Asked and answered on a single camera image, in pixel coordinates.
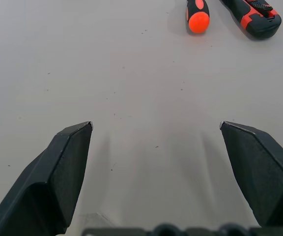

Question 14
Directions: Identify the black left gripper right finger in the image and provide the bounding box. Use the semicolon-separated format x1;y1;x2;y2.
219;120;283;228

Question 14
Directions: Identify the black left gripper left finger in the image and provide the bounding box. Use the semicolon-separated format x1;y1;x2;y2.
0;121;94;236

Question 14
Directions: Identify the orange black screwdriver handle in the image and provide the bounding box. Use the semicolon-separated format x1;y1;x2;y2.
185;0;210;34

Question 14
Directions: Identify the orange black utility knife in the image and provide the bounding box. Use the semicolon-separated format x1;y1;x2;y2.
219;0;282;40

